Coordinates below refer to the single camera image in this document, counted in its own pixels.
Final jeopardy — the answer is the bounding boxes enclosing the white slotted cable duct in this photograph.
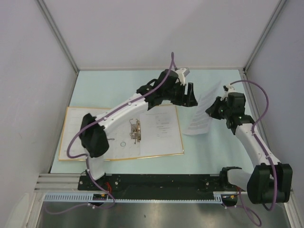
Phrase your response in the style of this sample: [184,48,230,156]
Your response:
[43,192,238,204]

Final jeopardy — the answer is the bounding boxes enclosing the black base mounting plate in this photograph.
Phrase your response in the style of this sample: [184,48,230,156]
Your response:
[78,173,249,200]

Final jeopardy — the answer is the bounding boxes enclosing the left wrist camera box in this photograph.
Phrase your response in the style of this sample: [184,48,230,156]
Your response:
[175,67,190,85]

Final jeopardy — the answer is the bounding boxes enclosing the aluminium frame post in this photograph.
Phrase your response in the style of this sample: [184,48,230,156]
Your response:
[243,0,288,74]
[35,0,79,74]

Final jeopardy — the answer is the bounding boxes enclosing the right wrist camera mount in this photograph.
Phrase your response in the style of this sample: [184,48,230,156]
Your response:
[223,84,236,96]

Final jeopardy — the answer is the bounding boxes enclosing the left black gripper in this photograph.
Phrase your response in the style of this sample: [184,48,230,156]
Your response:
[162,81,197,107]

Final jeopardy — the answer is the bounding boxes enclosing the aluminium frame rail front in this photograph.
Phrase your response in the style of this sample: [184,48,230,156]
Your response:
[34,173,294,192]

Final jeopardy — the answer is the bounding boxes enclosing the aluminium frame post left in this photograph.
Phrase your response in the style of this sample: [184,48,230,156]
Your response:
[35,0,79,74]

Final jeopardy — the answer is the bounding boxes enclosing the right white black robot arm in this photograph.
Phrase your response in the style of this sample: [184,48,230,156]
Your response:
[206,92,293,204]

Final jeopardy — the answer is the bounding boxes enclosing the yellow lever arch folder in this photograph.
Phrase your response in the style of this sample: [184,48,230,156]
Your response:
[58,104,185,162]

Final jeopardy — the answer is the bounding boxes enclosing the white printed paper sheets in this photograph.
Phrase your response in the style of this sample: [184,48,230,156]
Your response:
[139,105,184,157]

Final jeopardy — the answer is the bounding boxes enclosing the aluminium frame post right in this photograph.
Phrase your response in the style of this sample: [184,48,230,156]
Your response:
[243,0,288,74]

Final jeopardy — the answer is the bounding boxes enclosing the aluminium frame rail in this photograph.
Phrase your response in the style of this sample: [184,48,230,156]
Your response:
[239,70,280,165]
[34,173,294,192]

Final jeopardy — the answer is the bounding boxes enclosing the aluminium frame rail right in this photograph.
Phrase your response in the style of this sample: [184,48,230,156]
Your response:
[239,70,280,165]

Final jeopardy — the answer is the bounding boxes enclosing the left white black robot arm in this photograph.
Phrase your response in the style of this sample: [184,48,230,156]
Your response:
[79,67,198,190]

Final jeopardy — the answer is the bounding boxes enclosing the metal lever arch mechanism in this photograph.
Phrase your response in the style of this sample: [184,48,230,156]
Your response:
[129,118,141,144]

